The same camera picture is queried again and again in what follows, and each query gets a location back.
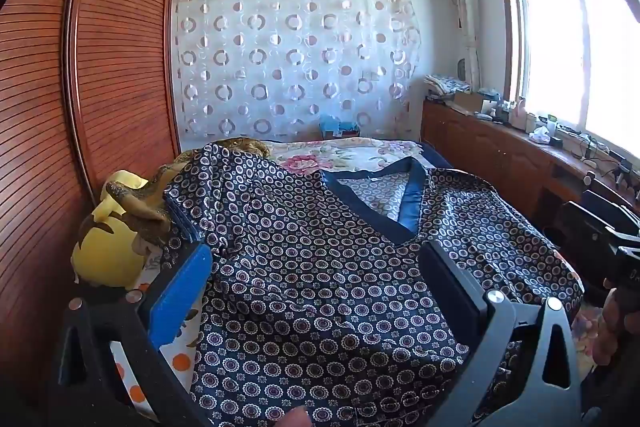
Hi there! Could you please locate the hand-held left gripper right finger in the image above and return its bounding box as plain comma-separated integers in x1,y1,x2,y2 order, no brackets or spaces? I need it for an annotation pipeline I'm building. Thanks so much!
419,239,583,427

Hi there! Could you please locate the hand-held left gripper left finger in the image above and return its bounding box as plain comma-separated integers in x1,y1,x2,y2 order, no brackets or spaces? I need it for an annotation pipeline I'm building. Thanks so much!
50,242,216,427

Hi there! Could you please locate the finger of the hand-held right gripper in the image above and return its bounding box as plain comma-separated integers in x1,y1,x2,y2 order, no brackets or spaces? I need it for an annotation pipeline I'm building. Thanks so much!
602,227,640,254
582,189,640,224

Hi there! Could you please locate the navy circle-patterned shirt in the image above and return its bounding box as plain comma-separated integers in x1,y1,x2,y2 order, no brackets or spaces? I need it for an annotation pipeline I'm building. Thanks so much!
162,142,586,427

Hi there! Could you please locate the person's right hand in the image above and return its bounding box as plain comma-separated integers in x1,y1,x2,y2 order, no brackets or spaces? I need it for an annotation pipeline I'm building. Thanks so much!
592,289,640,369

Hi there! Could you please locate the black box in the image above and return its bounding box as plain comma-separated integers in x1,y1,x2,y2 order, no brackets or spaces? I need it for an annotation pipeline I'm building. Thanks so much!
557,202,626,303

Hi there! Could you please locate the orange fruit print sheet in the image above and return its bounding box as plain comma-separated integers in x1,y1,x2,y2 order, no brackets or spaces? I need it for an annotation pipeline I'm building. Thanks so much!
111,267,203,408

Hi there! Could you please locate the pink patterned cloth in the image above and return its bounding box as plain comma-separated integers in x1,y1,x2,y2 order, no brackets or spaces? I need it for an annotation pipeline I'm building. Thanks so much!
570,302,608,368

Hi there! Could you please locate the yellow plush toy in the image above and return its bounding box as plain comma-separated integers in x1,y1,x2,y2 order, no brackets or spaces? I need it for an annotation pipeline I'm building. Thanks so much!
71,171,151,290

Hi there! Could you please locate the brown sunflower blanket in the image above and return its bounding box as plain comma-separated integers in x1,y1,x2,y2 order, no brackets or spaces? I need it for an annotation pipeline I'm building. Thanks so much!
107,137,271,253

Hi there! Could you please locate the long wooden cabinet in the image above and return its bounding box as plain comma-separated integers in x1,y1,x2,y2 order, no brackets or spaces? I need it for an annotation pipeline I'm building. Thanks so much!
421,99,640,230

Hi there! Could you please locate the pink bottle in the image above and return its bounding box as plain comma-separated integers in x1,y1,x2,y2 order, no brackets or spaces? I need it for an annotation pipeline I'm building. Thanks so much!
510,97,531,128

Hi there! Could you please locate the navy bed cover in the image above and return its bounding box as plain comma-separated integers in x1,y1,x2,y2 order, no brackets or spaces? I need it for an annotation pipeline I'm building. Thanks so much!
415,142,453,168

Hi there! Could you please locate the window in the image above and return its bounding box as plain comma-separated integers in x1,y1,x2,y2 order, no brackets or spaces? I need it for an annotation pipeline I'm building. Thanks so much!
497,0,640,160

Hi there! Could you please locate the pink floral bedsheet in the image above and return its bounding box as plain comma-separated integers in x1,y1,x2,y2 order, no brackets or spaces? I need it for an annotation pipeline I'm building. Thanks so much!
265,139,426,228

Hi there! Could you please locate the cardboard box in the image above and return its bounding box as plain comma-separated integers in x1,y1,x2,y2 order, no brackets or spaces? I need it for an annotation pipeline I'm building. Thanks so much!
452,91,488,114

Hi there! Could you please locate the teal cloth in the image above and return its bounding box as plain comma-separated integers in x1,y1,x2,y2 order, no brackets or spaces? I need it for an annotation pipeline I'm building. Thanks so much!
319,114,361,140

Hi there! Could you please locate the stack of folded cloths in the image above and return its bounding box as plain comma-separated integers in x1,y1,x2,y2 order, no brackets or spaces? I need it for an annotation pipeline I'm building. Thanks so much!
424,74,472,100

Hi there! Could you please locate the tied pale window curtain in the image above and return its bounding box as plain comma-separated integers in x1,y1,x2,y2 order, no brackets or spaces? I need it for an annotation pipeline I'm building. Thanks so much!
447,0,483,88

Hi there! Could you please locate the sheer circle-patterned curtain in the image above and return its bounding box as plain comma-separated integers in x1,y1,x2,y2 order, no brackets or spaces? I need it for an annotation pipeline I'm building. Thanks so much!
172,0,422,144

